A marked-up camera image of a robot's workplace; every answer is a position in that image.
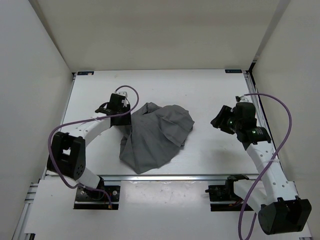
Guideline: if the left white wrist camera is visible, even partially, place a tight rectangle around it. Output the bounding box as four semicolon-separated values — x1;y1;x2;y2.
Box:
117;91;128;98

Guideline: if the left blue table label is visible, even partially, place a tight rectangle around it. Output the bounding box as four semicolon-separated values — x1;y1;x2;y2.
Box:
77;71;95;76

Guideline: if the right blue table label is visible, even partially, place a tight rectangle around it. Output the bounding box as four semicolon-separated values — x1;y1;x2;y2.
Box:
225;69;243;74

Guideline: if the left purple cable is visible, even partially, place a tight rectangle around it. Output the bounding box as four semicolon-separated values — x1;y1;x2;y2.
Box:
47;85;140;211

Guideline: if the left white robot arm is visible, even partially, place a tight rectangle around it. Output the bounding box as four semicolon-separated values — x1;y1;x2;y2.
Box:
47;91;131;200

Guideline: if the blue table label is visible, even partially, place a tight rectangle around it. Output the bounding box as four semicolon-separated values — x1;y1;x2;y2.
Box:
77;71;95;76
225;69;243;74

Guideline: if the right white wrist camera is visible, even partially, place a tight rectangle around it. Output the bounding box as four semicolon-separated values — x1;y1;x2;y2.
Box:
235;95;249;103

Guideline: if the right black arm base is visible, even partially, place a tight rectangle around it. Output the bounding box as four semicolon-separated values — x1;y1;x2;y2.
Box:
205;174;249;212

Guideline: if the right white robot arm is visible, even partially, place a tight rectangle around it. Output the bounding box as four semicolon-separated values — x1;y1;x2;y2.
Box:
210;102;312;235

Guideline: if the grey pleated skirt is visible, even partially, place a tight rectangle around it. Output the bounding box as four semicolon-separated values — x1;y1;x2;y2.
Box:
117;102;195;174

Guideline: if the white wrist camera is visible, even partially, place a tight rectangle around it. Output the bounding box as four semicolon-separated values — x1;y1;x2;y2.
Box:
117;91;128;98
235;95;249;103

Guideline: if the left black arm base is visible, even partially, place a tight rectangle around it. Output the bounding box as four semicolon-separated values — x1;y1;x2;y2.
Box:
73;185;121;210

